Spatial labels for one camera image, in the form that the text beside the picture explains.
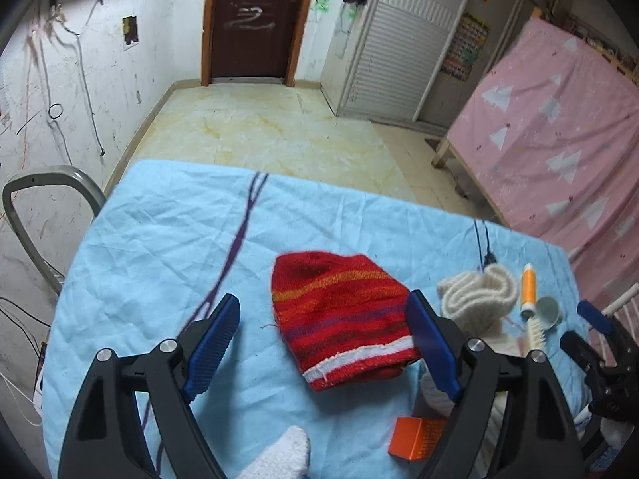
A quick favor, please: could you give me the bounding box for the pink printed curtain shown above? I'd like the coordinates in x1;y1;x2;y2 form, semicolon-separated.
447;17;639;310

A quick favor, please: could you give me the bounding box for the orange tube bottle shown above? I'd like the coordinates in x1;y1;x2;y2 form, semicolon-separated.
520;263;538;318

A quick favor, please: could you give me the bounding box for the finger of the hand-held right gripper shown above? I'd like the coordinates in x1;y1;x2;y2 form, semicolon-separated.
577;301;639;362
560;331;607;387

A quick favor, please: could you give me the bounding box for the white round cap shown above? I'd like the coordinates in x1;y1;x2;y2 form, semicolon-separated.
536;296;564;330

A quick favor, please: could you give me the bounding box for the white slatted wardrobe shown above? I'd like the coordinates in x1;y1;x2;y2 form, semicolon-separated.
319;0;537;138

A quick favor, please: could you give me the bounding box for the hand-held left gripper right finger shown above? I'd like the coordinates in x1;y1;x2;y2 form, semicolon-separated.
405;289;585;479

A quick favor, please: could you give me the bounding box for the grey wall cable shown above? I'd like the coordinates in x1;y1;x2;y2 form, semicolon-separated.
30;5;105;155

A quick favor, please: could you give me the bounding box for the cream knitted scarf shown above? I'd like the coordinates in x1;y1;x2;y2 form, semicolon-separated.
419;263;525;417

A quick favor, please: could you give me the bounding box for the light blue blanket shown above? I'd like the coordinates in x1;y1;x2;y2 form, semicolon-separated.
40;160;600;479

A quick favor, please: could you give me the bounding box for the colourful wall poster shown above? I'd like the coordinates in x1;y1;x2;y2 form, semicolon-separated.
442;12;490;81

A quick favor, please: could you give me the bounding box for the person's left hand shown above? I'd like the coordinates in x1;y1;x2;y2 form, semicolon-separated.
234;426;310;479

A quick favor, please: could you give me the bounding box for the white ribbed brush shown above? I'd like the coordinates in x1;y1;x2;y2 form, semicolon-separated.
524;317;548;351

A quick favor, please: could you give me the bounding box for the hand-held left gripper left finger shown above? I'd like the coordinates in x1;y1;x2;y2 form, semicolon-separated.
57;293;241;479

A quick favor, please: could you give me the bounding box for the orange cardboard box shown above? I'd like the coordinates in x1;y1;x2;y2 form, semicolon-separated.
389;415;447;461

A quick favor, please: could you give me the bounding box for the white metal rail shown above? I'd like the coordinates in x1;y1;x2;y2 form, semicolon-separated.
599;282;639;321

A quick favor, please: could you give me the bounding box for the grey metal chair frame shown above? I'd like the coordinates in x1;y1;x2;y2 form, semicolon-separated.
2;166;107;295

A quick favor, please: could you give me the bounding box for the red striped knit hat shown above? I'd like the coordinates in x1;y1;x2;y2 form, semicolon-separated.
271;252;420;393

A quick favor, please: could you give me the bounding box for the dark brown door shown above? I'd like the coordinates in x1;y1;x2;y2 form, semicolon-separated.
202;0;320;88

